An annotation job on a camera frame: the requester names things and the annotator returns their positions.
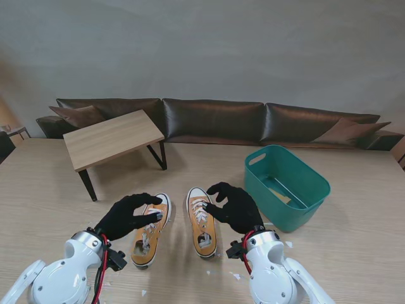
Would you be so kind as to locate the yellow canvas sneaker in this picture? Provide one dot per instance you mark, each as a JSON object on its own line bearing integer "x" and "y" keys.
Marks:
{"x": 148, "y": 237}
{"x": 202, "y": 231}

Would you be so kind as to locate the small wooden side table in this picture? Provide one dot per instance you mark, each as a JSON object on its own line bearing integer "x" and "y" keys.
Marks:
{"x": 19, "y": 131}

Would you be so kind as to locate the dark brown leather sofa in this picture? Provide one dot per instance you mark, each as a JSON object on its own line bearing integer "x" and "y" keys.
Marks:
{"x": 215, "y": 120}

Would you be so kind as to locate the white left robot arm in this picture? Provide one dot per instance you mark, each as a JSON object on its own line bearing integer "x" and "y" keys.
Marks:
{"x": 60, "y": 272}

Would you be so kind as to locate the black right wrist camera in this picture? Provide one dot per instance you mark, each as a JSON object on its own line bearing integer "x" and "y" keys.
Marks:
{"x": 234, "y": 250}

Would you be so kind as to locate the small wooden black-legged bench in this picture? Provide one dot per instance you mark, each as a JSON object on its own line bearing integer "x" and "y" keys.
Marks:
{"x": 110, "y": 139}

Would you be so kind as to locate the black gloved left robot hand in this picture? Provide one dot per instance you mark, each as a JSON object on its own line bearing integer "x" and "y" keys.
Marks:
{"x": 126, "y": 215}

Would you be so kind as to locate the light wooden cabinet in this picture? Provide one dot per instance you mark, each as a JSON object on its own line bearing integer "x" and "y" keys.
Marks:
{"x": 399, "y": 153}

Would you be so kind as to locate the brown sofa cushion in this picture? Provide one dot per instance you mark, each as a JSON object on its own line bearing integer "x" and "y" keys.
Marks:
{"x": 76, "y": 115}
{"x": 348, "y": 131}

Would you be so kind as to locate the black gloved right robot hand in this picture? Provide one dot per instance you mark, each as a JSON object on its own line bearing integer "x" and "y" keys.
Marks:
{"x": 240, "y": 209}

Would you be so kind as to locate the green plastic basket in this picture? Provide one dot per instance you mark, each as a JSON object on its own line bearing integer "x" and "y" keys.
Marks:
{"x": 284, "y": 218}

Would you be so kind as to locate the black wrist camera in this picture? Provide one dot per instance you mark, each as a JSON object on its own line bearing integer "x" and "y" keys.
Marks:
{"x": 234, "y": 250}
{"x": 117, "y": 261}

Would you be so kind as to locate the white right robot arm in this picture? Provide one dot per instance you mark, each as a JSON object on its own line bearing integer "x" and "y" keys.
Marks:
{"x": 278, "y": 272}

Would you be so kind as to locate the wooden shoe brush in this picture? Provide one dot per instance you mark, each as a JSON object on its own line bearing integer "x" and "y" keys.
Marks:
{"x": 280, "y": 194}

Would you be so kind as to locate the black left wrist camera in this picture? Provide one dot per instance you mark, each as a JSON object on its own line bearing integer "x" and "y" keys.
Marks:
{"x": 117, "y": 261}

